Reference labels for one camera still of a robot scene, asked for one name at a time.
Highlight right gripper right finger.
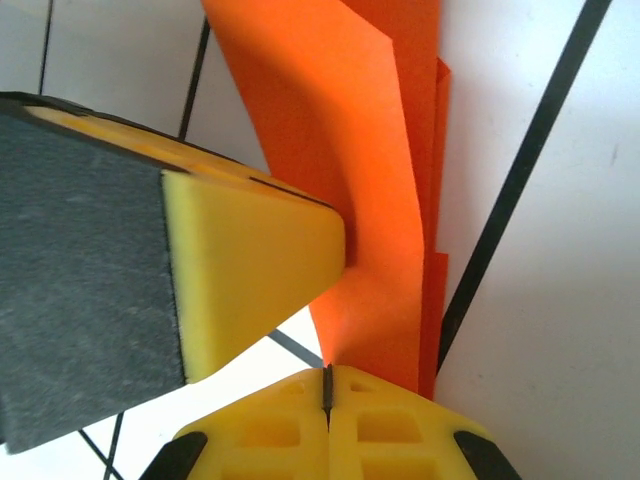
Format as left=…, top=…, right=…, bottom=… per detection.
left=329, top=364, right=524, bottom=480

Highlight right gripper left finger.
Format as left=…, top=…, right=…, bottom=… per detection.
left=142, top=367, right=330, bottom=480

